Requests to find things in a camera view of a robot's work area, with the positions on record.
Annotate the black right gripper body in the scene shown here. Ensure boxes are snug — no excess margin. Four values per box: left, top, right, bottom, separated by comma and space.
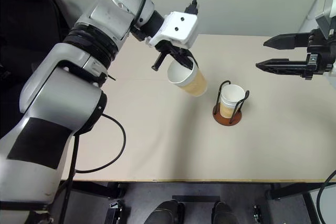
304, 27, 336, 81

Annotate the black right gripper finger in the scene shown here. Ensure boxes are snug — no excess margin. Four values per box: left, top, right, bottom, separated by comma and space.
255, 58, 309, 78
262, 31, 312, 51

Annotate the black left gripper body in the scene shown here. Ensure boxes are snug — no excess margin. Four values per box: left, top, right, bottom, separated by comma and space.
154, 39, 191, 57

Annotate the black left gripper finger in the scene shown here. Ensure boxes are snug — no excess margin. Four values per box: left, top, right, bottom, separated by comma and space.
171, 48, 200, 72
151, 51, 167, 72

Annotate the black office chair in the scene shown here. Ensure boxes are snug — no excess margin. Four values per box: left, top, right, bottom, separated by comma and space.
0, 0, 72, 86

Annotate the black flat bar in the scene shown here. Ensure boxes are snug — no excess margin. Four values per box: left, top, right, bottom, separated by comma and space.
172, 195, 221, 204

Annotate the dark rounded shape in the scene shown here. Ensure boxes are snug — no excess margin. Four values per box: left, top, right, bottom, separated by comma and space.
212, 201, 233, 224
143, 199, 184, 224

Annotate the black table leg foot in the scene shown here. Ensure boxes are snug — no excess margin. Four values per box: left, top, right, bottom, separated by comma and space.
104, 200, 124, 224

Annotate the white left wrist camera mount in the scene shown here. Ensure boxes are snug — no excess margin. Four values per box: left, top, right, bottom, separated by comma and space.
145, 11, 199, 50

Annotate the black left elbow cable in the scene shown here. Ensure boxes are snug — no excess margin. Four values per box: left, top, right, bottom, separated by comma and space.
56, 113, 127, 224

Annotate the black elbow cable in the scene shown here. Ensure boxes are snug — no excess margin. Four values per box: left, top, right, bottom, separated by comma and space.
56, 113, 127, 224
316, 170, 336, 224

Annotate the black table frame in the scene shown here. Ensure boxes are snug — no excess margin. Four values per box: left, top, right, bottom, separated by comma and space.
60, 181, 336, 201

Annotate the black right elbow cable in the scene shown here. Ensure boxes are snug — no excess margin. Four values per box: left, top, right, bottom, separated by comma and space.
316, 170, 336, 224

